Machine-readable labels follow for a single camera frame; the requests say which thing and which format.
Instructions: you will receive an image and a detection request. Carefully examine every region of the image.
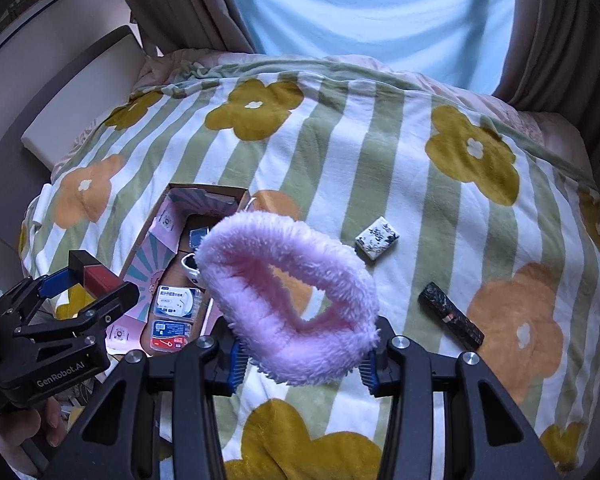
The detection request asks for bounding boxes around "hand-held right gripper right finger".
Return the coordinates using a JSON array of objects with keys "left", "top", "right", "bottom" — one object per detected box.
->
[{"left": 359, "top": 315, "right": 563, "bottom": 480}]

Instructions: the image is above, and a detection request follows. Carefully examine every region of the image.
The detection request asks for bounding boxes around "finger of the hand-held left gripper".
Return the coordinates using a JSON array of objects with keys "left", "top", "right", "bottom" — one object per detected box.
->
[
  {"left": 12, "top": 281, "right": 141, "bottom": 348},
  {"left": 0, "top": 267, "right": 84, "bottom": 334}
]

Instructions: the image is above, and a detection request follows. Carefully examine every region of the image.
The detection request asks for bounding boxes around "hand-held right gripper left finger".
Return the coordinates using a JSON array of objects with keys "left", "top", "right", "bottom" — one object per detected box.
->
[{"left": 42, "top": 316, "right": 251, "bottom": 480}]

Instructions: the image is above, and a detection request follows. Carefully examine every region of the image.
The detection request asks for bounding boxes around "dark red lipstick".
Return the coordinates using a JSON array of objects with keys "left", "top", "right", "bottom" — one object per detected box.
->
[{"left": 68, "top": 249, "right": 126, "bottom": 295}]

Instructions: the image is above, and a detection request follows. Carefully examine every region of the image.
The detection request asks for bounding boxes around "cardboard box with pink print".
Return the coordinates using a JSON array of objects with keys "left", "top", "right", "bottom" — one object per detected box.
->
[{"left": 105, "top": 182, "right": 251, "bottom": 357}]

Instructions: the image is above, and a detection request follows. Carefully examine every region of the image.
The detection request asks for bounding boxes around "red and blue floss box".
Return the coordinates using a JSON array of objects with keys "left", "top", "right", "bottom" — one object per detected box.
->
[{"left": 149, "top": 318, "right": 194, "bottom": 352}]

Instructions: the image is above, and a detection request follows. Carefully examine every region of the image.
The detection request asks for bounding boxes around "white floss pick box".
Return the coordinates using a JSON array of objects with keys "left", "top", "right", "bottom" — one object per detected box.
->
[{"left": 152, "top": 284, "right": 204, "bottom": 320}]

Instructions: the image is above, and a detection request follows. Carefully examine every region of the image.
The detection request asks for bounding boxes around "pink fluffy scrunchie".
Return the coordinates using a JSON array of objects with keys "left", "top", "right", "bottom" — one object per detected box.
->
[{"left": 198, "top": 211, "right": 381, "bottom": 387}]

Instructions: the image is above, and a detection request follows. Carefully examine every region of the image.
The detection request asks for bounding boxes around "person's left hand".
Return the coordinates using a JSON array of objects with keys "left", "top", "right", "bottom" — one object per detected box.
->
[{"left": 0, "top": 396, "right": 70, "bottom": 466}]

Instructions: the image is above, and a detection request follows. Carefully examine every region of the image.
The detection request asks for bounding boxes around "black rolled bag packet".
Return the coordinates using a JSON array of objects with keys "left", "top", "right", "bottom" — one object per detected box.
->
[{"left": 418, "top": 281, "right": 485, "bottom": 351}]

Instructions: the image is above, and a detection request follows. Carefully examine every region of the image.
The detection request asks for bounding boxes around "black and white tissue packet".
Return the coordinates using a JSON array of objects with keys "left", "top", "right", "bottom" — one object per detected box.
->
[{"left": 354, "top": 214, "right": 401, "bottom": 261}]

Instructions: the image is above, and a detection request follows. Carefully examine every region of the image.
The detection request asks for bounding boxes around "white bed headboard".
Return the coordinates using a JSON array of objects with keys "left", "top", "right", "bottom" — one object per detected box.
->
[{"left": 22, "top": 25, "right": 149, "bottom": 169}]

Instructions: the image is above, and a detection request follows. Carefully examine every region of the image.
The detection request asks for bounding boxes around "striped flower blanket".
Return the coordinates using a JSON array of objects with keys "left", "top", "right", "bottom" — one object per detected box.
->
[{"left": 20, "top": 55, "right": 600, "bottom": 480}]

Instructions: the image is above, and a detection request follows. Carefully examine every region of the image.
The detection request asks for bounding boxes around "brown curtain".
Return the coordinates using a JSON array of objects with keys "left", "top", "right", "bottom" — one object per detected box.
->
[
  {"left": 107, "top": 0, "right": 257, "bottom": 57},
  {"left": 492, "top": 0, "right": 600, "bottom": 161}
]

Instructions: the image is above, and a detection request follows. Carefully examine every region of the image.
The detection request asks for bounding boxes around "light blue sheer curtain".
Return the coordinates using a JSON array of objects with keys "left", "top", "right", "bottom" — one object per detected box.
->
[{"left": 212, "top": 0, "right": 519, "bottom": 97}]

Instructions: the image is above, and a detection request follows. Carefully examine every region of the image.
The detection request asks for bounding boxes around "framed wall picture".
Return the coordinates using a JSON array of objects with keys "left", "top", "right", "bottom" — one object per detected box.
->
[{"left": 0, "top": 0, "right": 76, "bottom": 72}]

